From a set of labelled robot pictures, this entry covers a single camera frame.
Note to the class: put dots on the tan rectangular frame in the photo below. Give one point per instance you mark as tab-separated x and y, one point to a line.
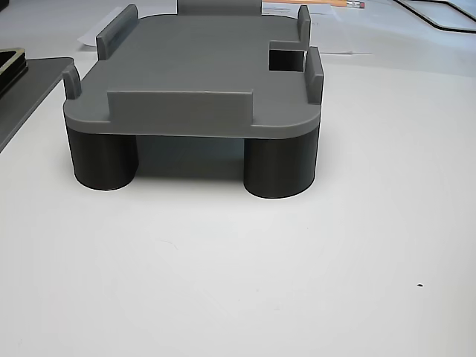
18	53

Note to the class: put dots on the grey holder with black legs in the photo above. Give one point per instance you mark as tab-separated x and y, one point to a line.
193	59

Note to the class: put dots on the yellow pencil with eraser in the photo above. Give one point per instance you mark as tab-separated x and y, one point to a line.
351	3

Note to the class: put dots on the dark grey flat tray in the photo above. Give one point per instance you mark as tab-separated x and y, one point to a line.
33	85

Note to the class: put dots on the black rectangular frame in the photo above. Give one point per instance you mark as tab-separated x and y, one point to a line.
16	74

